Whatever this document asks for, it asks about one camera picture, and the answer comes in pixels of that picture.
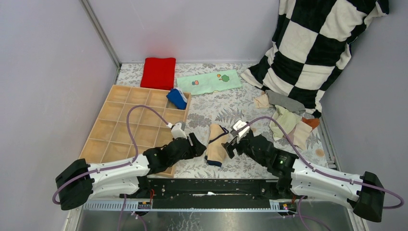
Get pale yellow cloth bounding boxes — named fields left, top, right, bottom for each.
left=269, top=105, right=302, bottom=141

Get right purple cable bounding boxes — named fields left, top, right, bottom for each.
left=237, top=116, right=405, bottom=231

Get beige cloth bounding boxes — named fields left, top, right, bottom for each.
left=204, top=124, right=229, bottom=167

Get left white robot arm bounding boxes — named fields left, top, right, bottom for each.
left=52, top=133, right=206, bottom=210

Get orange cloth piece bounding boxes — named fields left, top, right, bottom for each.
left=302, top=117, right=320, bottom=130

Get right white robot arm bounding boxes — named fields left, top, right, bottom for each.
left=222, top=131, right=384, bottom=222

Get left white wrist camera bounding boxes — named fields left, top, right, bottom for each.
left=171, top=121, right=187, bottom=139

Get black white checkered blanket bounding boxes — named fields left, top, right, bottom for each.
left=241, top=0, right=389, bottom=118

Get red folded cloth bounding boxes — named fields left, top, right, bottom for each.
left=140, top=57, right=176, bottom=90

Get cream cloth under grey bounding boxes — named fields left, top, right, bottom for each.
left=254, top=94, right=272, bottom=108

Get grey crumpled cloth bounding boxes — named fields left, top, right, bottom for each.
left=266, top=90, right=306, bottom=115

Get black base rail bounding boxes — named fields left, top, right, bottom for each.
left=119, top=178, right=308, bottom=210

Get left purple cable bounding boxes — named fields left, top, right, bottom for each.
left=52, top=105, right=174, bottom=231

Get light green patterned cloth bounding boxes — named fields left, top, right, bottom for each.
left=176, top=70, right=242, bottom=95

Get blue underwear with white lettering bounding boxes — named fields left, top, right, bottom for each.
left=166, top=88, right=188, bottom=110

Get pale pink cloth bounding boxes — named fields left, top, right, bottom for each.
left=288, top=121, right=313, bottom=151

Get floral patterned table mat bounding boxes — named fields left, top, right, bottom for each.
left=89, top=63, right=332, bottom=180

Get purple cable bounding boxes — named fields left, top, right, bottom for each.
left=237, top=116, right=405, bottom=231
left=52, top=105, right=174, bottom=231

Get wooden compartment tray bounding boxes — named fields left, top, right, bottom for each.
left=79, top=85, right=189, bottom=163

